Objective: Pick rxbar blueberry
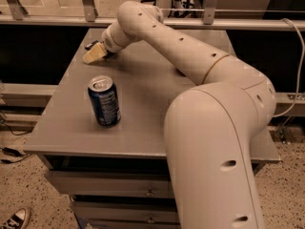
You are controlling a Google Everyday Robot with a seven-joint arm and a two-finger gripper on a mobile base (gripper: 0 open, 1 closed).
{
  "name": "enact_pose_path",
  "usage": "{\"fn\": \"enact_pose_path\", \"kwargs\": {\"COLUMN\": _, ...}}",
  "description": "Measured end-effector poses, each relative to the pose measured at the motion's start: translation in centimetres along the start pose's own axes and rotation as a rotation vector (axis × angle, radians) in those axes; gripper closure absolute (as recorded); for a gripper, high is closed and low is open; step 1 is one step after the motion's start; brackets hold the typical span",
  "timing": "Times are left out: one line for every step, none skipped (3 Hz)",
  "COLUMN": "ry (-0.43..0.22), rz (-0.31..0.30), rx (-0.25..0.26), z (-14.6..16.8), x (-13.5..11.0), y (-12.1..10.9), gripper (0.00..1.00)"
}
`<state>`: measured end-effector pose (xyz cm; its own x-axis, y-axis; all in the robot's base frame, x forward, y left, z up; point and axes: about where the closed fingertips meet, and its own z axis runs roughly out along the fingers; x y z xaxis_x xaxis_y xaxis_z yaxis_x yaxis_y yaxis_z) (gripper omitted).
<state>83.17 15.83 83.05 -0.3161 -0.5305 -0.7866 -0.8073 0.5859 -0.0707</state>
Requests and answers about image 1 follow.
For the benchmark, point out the grey drawer cabinet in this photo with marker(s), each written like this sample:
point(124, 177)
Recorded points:
point(159, 136)

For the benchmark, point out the metal railing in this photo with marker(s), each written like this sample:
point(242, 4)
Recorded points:
point(257, 15)

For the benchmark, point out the dark blue rxbar wrapper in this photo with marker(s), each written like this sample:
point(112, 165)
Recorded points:
point(89, 46)

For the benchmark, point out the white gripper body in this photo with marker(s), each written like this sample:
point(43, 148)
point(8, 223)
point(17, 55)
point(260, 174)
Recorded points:
point(108, 43)

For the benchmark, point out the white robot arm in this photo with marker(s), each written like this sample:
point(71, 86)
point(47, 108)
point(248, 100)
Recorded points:
point(209, 128)

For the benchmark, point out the black office chair base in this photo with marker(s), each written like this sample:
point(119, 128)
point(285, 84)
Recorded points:
point(178, 0)

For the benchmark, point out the blue soda can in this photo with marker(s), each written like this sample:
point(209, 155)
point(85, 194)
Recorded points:
point(104, 100)

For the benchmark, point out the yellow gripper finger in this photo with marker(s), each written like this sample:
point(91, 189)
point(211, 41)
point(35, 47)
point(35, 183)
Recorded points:
point(96, 53)

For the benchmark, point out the black white sneaker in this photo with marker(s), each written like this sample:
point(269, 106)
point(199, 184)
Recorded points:
point(19, 220)

